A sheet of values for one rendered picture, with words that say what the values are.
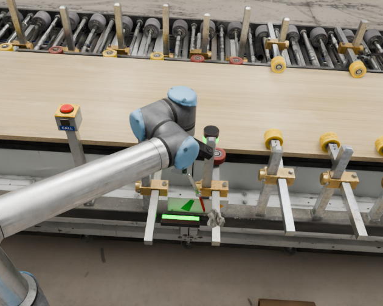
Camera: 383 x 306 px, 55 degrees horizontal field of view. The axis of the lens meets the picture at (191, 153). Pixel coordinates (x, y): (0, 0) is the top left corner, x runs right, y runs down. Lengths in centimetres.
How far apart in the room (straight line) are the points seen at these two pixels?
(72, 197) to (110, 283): 146
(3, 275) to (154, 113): 61
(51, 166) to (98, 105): 37
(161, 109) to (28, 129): 89
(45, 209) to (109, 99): 115
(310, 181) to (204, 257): 84
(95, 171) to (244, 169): 101
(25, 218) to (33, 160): 110
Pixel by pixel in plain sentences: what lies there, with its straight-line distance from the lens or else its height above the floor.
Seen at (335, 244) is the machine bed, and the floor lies 16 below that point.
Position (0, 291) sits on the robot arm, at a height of 101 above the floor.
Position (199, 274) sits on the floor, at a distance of 228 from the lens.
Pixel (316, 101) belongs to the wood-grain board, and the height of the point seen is 90.
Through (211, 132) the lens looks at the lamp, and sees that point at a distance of 137.
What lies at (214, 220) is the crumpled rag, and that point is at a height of 88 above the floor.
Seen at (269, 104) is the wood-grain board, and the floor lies 90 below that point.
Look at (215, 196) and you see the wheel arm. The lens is 150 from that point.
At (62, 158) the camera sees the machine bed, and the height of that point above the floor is 76.
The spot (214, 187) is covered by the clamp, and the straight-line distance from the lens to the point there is 152.
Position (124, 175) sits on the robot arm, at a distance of 89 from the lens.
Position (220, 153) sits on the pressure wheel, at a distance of 160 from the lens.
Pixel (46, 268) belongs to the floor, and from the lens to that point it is 241.
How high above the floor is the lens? 203
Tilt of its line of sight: 45 degrees down
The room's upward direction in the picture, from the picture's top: 3 degrees clockwise
